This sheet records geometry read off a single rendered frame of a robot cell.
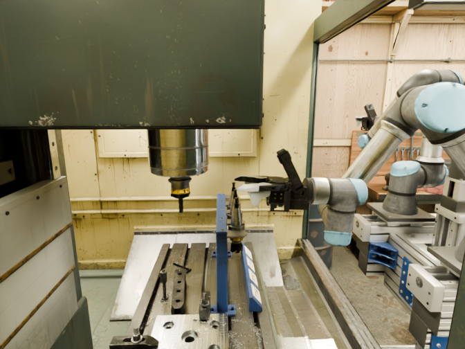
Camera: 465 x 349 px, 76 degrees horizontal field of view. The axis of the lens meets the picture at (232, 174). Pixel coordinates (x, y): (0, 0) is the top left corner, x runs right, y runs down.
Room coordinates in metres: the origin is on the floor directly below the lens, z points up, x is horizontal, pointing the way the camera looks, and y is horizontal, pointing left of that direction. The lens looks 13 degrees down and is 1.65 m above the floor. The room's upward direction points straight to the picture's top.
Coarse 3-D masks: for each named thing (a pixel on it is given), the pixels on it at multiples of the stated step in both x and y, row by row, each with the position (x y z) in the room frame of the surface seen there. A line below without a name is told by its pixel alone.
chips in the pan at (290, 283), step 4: (280, 268) 1.70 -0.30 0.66; (284, 272) 1.66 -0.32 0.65; (284, 276) 1.62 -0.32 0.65; (288, 276) 1.61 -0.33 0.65; (284, 280) 1.56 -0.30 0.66; (288, 280) 1.56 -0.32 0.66; (292, 280) 1.56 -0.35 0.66; (296, 280) 1.56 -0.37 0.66; (284, 284) 1.53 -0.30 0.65; (288, 284) 1.52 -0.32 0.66; (292, 284) 1.52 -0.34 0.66; (296, 284) 1.52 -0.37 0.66; (300, 284) 1.53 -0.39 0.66; (288, 288) 1.49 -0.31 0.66; (292, 288) 1.48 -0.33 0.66; (296, 288) 1.49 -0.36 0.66; (300, 288) 1.49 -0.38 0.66
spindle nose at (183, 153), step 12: (156, 132) 0.72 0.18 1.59; (168, 132) 0.71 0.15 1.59; (180, 132) 0.71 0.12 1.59; (192, 132) 0.72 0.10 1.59; (204, 132) 0.75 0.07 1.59; (156, 144) 0.72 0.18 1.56; (168, 144) 0.71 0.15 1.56; (180, 144) 0.71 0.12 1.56; (192, 144) 0.72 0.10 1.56; (204, 144) 0.75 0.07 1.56; (156, 156) 0.72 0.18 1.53; (168, 156) 0.71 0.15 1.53; (180, 156) 0.71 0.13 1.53; (192, 156) 0.72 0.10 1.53; (204, 156) 0.75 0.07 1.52; (156, 168) 0.72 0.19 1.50; (168, 168) 0.71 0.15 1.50; (180, 168) 0.71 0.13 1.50; (192, 168) 0.72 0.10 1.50; (204, 168) 0.75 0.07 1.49
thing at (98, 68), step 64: (0, 0) 0.65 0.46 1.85; (64, 0) 0.65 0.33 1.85; (128, 0) 0.66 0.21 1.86; (192, 0) 0.66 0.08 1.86; (256, 0) 0.67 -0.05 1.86; (0, 64) 0.65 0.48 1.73; (64, 64) 0.65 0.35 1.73; (128, 64) 0.66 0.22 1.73; (192, 64) 0.66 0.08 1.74; (256, 64) 0.67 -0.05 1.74; (0, 128) 0.65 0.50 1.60; (64, 128) 0.66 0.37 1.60; (128, 128) 0.66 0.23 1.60; (192, 128) 0.67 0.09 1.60; (256, 128) 0.67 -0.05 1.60
